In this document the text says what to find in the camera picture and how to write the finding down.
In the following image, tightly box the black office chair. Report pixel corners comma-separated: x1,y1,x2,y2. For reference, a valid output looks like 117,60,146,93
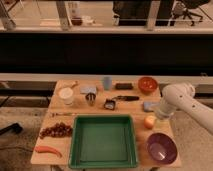
170,0,209,26

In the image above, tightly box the black object on floor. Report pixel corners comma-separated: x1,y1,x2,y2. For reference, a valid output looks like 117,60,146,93
0,123,23,135

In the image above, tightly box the bunch of red grapes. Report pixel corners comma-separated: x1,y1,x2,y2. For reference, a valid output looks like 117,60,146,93
39,122,72,139

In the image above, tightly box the blue plastic cup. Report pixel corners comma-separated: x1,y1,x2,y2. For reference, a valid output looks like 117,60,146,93
102,77,112,90

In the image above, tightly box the small black square container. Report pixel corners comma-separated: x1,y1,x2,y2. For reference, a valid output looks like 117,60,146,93
104,99,116,110

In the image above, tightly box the white cup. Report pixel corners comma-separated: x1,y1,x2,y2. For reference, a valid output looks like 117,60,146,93
59,87,74,105

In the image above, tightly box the green plastic tray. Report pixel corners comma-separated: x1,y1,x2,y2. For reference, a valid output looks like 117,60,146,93
68,115,138,169

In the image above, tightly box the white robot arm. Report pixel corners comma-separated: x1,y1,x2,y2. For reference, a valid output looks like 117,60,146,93
154,83,213,135

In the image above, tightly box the blue sponge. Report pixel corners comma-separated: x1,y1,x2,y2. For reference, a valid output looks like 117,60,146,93
143,101,158,112

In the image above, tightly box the wooden spoon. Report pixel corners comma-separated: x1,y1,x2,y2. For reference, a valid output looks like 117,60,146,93
61,81,78,89

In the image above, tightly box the yellow red apple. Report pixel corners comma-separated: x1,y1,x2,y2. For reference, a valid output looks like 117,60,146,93
143,115,156,129

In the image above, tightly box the black handled peeler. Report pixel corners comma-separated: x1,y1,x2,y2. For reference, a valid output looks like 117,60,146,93
112,96,140,101

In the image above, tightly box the orange carrot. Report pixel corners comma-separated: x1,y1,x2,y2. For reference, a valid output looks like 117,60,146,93
34,146,62,158

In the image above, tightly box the purple bowl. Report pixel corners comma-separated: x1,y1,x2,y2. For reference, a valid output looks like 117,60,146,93
146,132,178,165

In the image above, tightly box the orange red bowl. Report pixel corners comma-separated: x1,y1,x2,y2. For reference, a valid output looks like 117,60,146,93
138,77,158,94

